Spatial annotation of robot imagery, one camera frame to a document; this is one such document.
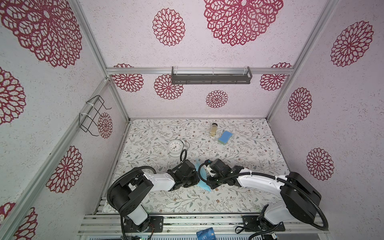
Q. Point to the black wall shelf rack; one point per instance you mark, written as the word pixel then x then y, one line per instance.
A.
pixel 212 79

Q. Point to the black wire wall basket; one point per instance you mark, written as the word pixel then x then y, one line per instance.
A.
pixel 95 121

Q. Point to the small yellow liquid jar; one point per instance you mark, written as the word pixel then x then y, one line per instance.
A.
pixel 213 129

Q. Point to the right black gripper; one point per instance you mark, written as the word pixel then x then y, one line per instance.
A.
pixel 211 181

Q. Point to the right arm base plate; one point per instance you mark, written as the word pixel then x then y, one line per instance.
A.
pixel 252 223

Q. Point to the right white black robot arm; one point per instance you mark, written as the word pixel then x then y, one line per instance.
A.
pixel 300 200

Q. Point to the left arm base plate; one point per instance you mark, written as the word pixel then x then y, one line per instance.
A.
pixel 153 224

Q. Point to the white alarm clock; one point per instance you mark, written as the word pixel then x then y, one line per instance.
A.
pixel 175 147

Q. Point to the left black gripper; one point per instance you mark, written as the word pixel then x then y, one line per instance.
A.
pixel 195 179

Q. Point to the blue card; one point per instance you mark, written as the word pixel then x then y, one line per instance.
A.
pixel 207 234

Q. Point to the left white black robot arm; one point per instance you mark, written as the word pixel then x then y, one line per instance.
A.
pixel 126 194

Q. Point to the blue green sponge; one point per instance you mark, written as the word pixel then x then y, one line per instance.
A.
pixel 225 137

